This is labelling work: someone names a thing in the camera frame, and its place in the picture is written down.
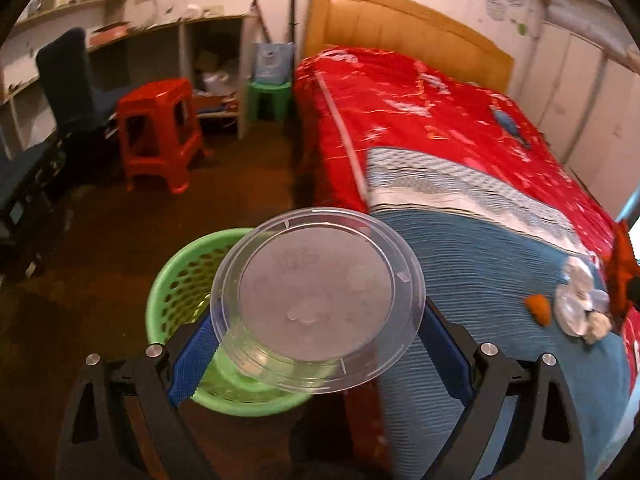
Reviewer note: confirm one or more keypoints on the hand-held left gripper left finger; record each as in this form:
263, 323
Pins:
192, 356

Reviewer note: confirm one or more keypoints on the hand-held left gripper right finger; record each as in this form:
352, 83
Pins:
450, 360

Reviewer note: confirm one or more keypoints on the green plastic mesh basket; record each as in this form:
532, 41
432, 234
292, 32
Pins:
175, 290

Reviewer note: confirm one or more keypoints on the orange peel piece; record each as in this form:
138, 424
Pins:
539, 309

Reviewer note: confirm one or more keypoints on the clear plastic round container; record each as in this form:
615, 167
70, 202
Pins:
315, 285

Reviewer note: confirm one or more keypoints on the white trash pile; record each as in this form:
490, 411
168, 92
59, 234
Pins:
577, 295

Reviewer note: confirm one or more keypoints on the white paper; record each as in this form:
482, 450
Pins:
597, 327

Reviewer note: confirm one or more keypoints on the red snack wrapper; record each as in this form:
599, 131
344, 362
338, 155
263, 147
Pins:
622, 265

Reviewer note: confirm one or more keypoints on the blue striped blanket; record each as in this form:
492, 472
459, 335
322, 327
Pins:
475, 260

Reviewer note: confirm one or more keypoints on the dark blue chair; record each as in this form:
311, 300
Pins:
25, 175
65, 75

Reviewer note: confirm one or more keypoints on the bed with red bedspread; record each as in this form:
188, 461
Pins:
425, 110

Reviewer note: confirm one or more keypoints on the red plastic stool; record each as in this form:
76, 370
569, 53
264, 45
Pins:
155, 95

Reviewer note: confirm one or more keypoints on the green plastic stool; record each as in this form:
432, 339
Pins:
270, 92

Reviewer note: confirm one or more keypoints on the white plastic bag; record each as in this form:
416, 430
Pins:
217, 81

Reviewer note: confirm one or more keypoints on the cardboard box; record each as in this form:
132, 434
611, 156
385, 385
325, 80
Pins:
206, 60

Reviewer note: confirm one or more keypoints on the white wardrobe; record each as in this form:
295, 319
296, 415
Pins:
575, 85

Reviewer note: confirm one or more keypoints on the light blue bag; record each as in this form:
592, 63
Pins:
272, 62

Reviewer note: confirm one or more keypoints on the white desk shelf unit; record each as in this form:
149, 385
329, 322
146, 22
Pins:
150, 27

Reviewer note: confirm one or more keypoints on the brown stick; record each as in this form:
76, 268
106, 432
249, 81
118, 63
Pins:
262, 22

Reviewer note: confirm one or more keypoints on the wooden headboard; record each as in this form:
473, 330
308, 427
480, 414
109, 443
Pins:
400, 20

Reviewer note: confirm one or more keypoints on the black stick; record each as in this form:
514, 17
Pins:
294, 20

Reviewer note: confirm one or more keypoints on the small green wall sticker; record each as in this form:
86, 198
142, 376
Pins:
522, 29

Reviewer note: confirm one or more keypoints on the small patterned round wall sticker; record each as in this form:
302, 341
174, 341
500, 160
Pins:
495, 8

